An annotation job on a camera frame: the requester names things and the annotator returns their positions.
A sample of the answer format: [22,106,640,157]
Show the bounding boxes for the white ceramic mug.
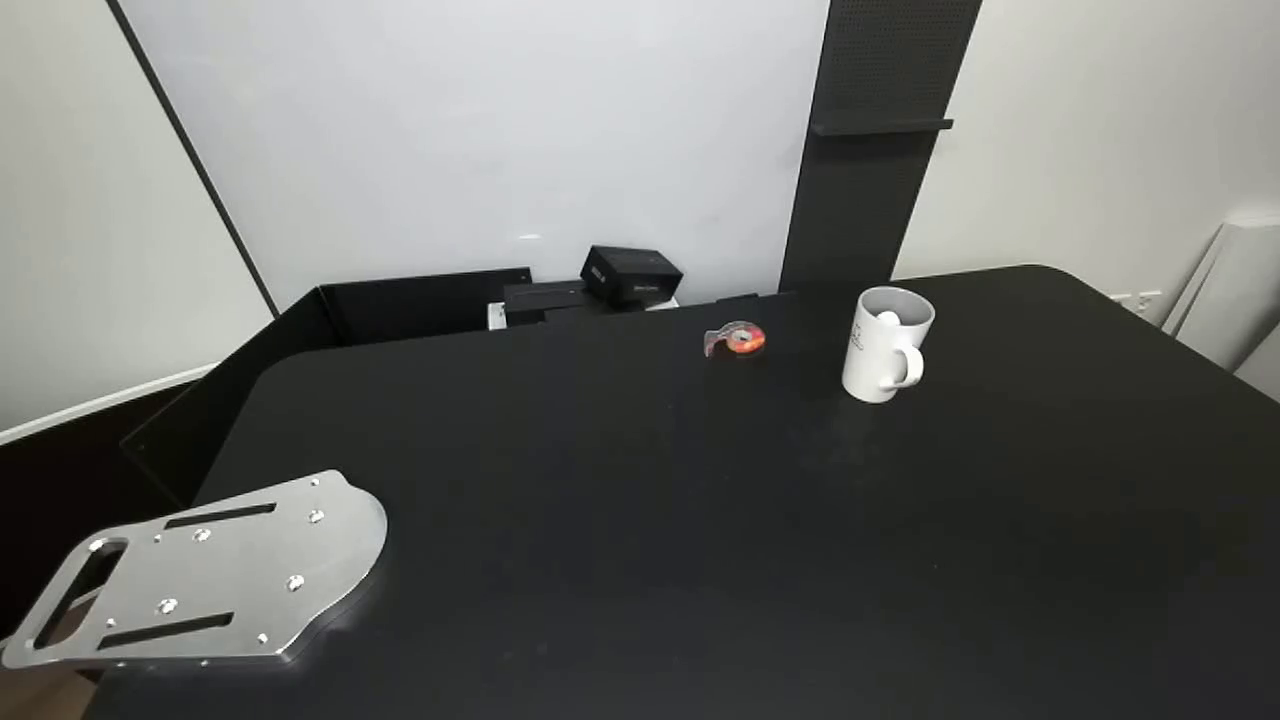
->
[841,282,937,403]

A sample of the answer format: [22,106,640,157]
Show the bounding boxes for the orange tape dispenser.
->
[703,319,769,355]

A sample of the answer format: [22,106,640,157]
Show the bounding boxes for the black vertical pillar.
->
[782,0,984,291]

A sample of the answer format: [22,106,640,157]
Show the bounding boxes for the white whiteboard panel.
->
[116,0,828,305]

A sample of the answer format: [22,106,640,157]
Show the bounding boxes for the small black box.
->
[581,243,683,308]

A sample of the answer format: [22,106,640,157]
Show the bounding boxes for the silver metal mounting plate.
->
[3,466,387,669]

